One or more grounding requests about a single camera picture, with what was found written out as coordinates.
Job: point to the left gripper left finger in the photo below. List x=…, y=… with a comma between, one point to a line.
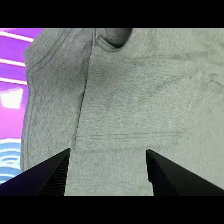
x=43, y=178

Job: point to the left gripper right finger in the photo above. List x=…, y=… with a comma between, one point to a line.
x=173, y=180

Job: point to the grey garment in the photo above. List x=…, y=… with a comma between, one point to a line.
x=133, y=93

